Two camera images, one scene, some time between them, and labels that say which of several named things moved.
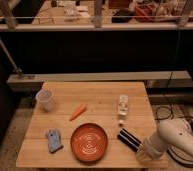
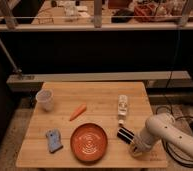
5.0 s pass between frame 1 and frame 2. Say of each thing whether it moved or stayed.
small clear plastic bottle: stayed
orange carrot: stayed
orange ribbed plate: stayed
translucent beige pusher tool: moved
